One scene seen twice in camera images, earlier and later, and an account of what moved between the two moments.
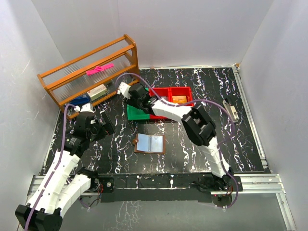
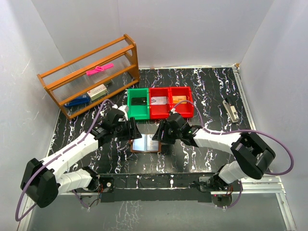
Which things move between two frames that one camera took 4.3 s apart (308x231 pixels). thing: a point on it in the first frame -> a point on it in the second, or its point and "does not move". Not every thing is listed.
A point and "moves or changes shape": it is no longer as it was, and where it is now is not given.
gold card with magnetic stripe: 179,99 does not move
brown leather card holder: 149,144 moves or changes shape
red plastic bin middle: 164,93 does not move
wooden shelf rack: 83,80 does not move
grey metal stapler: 232,110 does not move
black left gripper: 108,127 -> 133,133
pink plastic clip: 98,69 does not move
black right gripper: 132,102 -> 161,135
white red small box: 97,92 does not move
